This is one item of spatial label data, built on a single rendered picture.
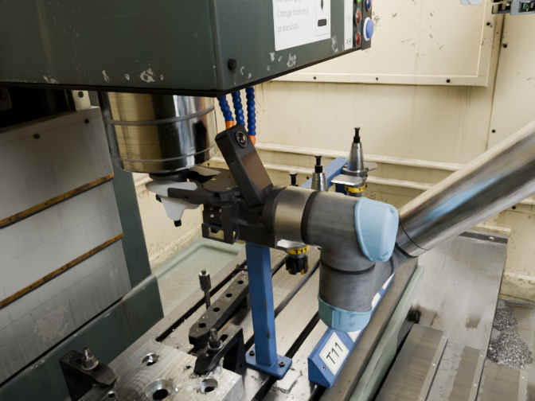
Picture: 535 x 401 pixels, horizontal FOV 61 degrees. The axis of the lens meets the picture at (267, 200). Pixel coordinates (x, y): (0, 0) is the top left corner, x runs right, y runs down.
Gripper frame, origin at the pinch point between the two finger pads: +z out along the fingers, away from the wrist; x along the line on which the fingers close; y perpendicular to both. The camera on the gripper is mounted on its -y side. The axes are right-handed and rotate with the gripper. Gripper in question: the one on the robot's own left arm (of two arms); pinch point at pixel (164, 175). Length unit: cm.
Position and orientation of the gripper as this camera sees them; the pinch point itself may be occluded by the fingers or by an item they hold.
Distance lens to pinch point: 72.4
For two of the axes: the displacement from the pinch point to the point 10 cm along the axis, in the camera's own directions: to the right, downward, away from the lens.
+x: 4.4, -3.9, 8.1
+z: -9.0, -1.8, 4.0
